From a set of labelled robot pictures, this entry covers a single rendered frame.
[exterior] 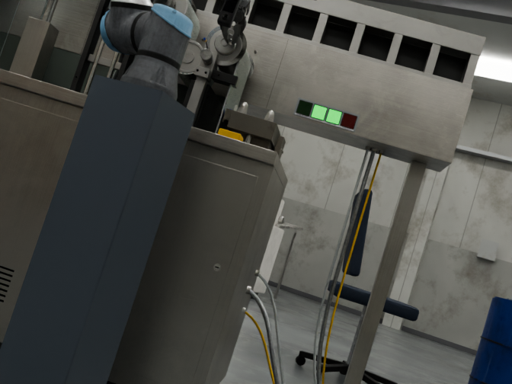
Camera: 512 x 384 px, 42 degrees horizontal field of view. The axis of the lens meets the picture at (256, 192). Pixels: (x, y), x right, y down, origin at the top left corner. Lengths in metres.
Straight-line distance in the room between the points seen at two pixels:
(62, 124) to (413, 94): 1.32
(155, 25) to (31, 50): 0.99
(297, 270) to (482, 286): 3.13
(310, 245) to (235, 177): 9.98
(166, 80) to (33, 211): 0.70
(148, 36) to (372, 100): 1.17
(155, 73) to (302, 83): 1.07
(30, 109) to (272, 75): 0.97
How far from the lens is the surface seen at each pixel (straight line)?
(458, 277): 11.59
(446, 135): 2.66
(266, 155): 1.98
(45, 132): 2.19
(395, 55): 2.72
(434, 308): 11.59
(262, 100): 2.66
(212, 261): 2.00
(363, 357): 2.76
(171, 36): 1.73
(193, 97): 2.31
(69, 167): 1.69
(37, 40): 2.66
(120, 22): 1.84
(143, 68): 1.70
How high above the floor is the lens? 0.62
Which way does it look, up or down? 4 degrees up
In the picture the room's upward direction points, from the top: 18 degrees clockwise
